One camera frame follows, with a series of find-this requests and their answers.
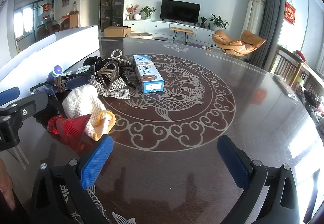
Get black remote control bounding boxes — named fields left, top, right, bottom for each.
left=273, top=74, right=299, bottom=100

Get wooden slatted chair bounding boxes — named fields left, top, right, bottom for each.
left=270, top=45, right=304, bottom=88

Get red flowers in vase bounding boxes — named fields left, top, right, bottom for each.
left=126, top=4, right=140, bottom=20

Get round wooden tray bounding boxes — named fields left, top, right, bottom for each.
left=127, top=32, right=154, bottom=39

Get wooden sideboard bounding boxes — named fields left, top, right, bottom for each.
left=68, top=11, right=79, bottom=29

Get dark patterned glass desktop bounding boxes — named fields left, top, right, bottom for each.
left=0, top=35, right=324, bottom=224

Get metal hair clip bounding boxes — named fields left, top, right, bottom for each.
left=96, top=60, right=120, bottom=88

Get brown hair tie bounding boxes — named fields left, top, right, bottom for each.
left=54, top=77, right=66, bottom=93

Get person's left hand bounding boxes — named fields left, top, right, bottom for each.
left=0, top=159, right=15, bottom=211

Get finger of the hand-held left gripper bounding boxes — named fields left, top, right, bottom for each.
left=0, top=92, right=49, bottom=123
left=0, top=87, right=21, bottom=107

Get rhinestone bow hair clip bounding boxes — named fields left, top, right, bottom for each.
left=90, top=74, right=131, bottom=100

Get white television cabinet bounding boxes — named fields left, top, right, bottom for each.
left=124, top=19, right=218, bottom=44

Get black television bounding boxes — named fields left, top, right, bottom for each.
left=161, top=0, right=201, bottom=24

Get standing air conditioner with cover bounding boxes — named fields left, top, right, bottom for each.
left=244, top=0, right=267, bottom=37

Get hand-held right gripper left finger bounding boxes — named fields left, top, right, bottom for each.
left=30, top=135, right=114, bottom=224

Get blue medicine box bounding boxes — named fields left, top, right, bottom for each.
left=133, top=54, right=165, bottom=93

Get rhinestone chain headband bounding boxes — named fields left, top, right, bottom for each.
left=111, top=49, right=134, bottom=65

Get green potted plant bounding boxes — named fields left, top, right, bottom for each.
left=140, top=5, right=157, bottom=20

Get white knitted hat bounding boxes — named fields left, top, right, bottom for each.
left=62, top=85, right=116, bottom=141

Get red shiny wrapper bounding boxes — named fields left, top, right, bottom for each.
left=47, top=114, right=95, bottom=153

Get purple beaded toy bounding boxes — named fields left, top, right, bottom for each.
left=46, top=64, right=64, bottom=95

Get black box with white labels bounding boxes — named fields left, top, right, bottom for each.
left=64, top=65, right=98, bottom=80

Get grey curtain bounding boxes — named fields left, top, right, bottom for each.
left=249, top=0, right=288, bottom=70

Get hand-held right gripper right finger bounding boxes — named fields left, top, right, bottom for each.
left=217, top=135, right=304, bottom=224

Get cardboard box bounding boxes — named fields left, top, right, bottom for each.
left=104, top=26, right=131, bottom=37

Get wooden bench with metal legs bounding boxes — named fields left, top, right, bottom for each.
left=169, top=27, right=194, bottom=43

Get red wall hanging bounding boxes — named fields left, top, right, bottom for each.
left=285, top=1, right=296, bottom=25

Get black frame eyeglasses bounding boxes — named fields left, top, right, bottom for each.
left=30, top=73, right=95, bottom=94

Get red item on chair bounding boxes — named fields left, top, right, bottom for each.
left=294, top=50, right=307, bottom=62

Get white board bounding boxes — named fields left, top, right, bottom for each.
left=0, top=25, right=100, bottom=93

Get large leafy potted plant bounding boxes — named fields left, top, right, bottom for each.
left=209, top=14, right=229, bottom=30

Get orange lounge chair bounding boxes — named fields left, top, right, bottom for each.
left=212, top=29, right=266, bottom=58

